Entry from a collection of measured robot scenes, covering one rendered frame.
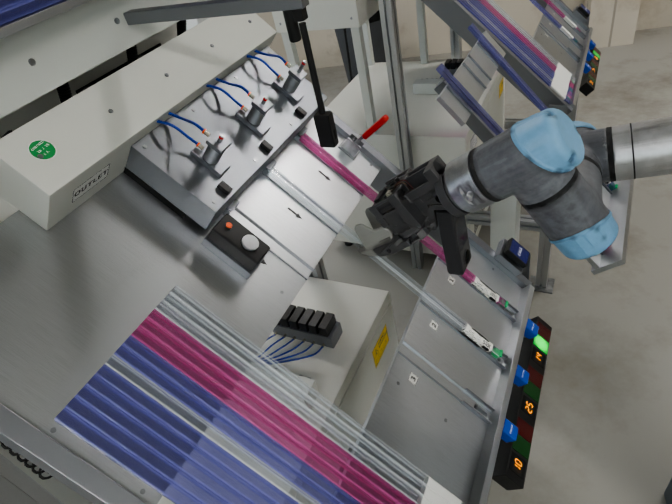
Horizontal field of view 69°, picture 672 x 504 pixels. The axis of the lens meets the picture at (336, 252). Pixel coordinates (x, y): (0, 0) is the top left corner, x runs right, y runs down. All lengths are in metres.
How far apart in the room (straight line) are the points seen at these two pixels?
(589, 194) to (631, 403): 1.21
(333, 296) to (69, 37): 0.79
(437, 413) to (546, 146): 0.42
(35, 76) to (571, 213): 0.63
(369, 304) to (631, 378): 0.98
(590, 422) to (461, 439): 0.96
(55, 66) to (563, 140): 0.57
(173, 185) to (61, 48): 0.19
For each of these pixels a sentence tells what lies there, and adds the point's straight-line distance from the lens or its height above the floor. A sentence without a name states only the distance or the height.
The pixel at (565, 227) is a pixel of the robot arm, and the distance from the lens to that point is 0.65.
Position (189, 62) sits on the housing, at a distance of 0.78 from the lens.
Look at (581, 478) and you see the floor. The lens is 1.65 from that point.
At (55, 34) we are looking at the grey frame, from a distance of 0.68.
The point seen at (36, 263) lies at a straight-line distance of 0.65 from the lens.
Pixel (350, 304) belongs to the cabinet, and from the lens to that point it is 1.18.
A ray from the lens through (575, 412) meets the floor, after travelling 1.75.
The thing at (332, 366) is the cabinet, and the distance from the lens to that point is 1.07.
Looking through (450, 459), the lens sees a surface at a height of 0.75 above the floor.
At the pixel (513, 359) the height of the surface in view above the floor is 0.73.
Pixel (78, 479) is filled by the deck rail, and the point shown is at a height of 1.04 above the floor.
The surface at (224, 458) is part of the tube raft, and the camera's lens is 0.61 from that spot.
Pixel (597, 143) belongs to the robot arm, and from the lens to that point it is 0.75.
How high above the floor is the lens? 1.46
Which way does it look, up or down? 39 degrees down
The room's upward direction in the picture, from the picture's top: 14 degrees counter-clockwise
